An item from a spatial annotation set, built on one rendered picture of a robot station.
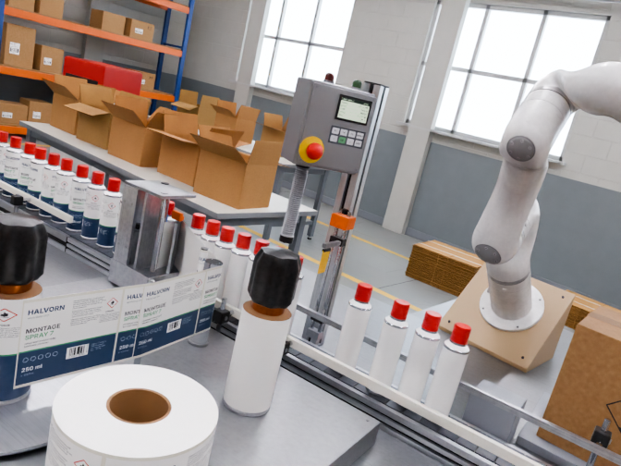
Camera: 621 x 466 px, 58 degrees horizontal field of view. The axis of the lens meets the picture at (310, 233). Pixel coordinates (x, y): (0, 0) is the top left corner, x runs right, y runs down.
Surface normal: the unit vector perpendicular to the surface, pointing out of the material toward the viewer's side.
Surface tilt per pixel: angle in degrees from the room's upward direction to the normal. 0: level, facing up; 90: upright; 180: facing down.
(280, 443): 0
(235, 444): 0
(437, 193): 90
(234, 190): 90
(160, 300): 90
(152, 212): 90
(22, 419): 0
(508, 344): 43
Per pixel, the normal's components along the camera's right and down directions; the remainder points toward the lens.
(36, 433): 0.22, -0.94
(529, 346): -0.29, -0.67
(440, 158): -0.63, 0.04
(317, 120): 0.36, 0.31
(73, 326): 0.75, 0.32
